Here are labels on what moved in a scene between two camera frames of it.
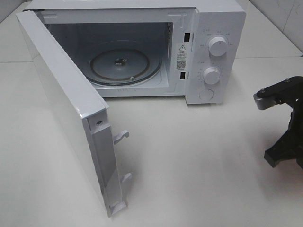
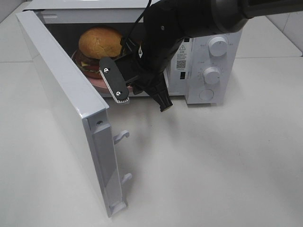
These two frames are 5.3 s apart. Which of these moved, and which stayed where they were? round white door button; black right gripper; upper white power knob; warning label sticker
Moved: black right gripper
Stayed: upper white power knob; warning label sticker; round white door button
